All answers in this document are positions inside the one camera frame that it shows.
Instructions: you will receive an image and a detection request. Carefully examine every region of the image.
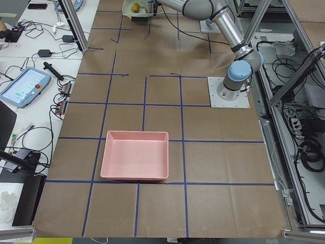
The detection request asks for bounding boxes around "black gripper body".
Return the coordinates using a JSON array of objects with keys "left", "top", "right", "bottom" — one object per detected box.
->
[{"left": 153, "top": 0, "right": 160, "bottom": 16}]

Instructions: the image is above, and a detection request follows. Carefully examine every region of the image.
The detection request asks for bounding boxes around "pale green plastic dustpan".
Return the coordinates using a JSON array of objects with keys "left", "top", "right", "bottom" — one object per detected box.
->
[{"left": 122, "top": 0, "right": 153, "bottom": 19}]

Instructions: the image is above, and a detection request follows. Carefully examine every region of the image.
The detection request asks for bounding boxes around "yellow potato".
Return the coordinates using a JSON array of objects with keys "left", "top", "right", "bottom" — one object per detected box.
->
[{"left": 132, "top": 3, "right": 140, "bottom": 13}]

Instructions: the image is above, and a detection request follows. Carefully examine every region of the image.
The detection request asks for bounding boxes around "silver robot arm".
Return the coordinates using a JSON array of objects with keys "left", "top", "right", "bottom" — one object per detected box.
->
[{"left": 154, "top": 0, "right": 264, "bottom": 101}]

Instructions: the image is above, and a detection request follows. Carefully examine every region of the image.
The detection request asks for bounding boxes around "black power adapter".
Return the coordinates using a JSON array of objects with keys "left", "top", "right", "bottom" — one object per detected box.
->
[
  {"left": 62, "top": 35, "right": 75, "bottom": 43},
  {"left": 38, "top": 49, "right": 53, "bottom": 57}
]

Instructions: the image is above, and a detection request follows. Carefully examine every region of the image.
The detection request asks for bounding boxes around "pink plastic tray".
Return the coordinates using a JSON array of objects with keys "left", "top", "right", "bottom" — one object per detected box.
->
[{"left": 100, "top": 131, "right": 169, "bottom": 181}]

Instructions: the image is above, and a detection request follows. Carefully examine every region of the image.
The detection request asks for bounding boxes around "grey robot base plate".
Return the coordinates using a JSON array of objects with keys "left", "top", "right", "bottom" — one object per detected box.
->
[{"left": 200, "top": 19, "right": 221, "bottom": 34}]

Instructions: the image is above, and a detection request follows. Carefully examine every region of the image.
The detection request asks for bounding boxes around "aluminium frame post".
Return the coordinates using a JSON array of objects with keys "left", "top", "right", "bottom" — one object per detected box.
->
[{"left": 58, "top": 0, "right": 89, "bottom": 53}]

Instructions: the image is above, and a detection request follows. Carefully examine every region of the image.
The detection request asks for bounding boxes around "second grey robot base plate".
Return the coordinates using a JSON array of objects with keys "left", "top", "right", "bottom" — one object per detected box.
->
[{"left": 207, "top": 77, "right": 250, "bottom": 109}]

